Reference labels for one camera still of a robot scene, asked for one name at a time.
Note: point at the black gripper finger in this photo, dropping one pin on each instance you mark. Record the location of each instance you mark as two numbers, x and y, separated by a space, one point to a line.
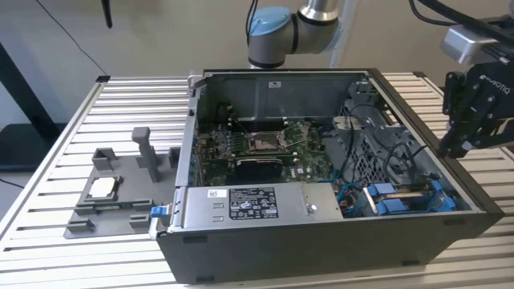
480 111
454 96

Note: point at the hard disk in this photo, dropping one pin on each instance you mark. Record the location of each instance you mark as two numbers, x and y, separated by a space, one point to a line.
387 207

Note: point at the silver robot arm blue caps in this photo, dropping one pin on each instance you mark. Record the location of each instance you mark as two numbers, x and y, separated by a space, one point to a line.
277 39

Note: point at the grey disk bay cage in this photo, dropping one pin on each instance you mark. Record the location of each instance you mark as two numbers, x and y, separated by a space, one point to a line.
361 159

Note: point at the green motherboard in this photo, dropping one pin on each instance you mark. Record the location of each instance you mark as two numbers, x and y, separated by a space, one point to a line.
307 162

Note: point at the CPU socket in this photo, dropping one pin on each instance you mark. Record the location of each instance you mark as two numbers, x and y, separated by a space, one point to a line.
265 141

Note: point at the black open PC case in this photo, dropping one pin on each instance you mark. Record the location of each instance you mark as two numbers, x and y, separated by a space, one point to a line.
301 256

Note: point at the silver power supply unit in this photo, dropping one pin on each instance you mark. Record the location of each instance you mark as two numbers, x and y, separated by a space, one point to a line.
201 210

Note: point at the blue case latch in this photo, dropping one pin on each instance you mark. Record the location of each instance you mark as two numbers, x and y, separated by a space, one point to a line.
159 210

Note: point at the grey parts rack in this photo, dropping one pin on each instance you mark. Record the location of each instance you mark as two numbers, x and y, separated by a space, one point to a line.
132 186

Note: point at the black table corner clip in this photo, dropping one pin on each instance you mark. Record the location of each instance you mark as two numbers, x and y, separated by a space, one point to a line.
103 79

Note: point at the black hanging antenna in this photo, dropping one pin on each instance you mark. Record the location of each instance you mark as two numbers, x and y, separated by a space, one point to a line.
106 15

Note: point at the silver CPU chip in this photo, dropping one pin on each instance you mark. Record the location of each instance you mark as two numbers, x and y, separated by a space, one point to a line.
102 188

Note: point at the black desk stand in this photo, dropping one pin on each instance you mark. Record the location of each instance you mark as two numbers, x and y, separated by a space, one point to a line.
24 144

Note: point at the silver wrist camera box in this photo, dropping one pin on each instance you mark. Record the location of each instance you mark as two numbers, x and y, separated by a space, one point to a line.
462 43

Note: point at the silver metal bracket block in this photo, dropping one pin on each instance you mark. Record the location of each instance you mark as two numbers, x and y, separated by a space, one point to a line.
345 123

